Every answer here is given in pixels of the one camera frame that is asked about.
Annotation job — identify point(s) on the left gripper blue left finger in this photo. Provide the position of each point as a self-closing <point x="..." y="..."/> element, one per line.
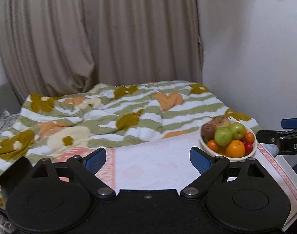
<point x="84" y="169"/>

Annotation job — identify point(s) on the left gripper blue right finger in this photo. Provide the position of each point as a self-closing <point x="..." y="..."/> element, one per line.
<point x="210" y="168"/>

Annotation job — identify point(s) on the small mandarin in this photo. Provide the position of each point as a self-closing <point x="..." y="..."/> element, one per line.
<point x="212" y="145"/>
<point x="249" y="137"/>

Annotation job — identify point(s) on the large orange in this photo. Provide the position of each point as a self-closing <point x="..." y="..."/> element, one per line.
<point x="236" y="149"/>

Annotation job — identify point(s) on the green apple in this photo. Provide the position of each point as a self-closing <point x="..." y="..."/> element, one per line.
<point x="223" y="136"/>
<point x="238" y="130"/>

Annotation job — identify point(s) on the brown kiwi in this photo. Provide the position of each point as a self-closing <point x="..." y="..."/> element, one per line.
<point x="207" y="132"/>

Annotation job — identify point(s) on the red plum front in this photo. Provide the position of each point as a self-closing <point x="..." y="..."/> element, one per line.
<point x="243" y="141"/>

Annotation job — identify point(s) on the red plum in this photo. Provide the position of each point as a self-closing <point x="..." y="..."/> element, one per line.
<point x="243" y="141"/>
<point x="248" y="148"/>

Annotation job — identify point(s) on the green apple front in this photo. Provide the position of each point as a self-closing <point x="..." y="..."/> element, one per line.
<point x="238" y="130"/>

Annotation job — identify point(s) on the large blemished apple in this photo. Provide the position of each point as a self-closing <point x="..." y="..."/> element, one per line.
<point x="220" y="121"/>

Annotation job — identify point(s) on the cream bowl with duck print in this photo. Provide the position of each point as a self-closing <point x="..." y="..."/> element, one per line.
<point x="222" y="149"/>

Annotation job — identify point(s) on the pink floral table cloth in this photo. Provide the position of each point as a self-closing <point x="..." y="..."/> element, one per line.
<point x="161" y="164"/>

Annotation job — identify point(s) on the striped floral duvet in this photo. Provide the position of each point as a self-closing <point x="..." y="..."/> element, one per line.
<point x="110" y="116"/>

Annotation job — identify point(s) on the black box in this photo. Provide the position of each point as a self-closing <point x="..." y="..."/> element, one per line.
<point x="13" y="175"/>

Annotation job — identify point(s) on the patterned grey pillow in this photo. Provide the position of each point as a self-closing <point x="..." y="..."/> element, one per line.
<point x="7" y="120"/>

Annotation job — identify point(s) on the grey sofa backrest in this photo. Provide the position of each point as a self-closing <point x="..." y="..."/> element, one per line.
<point x="8" y="99"/>

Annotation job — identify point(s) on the beige curtain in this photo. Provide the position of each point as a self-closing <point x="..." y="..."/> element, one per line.
<point x="59" y="47"/>

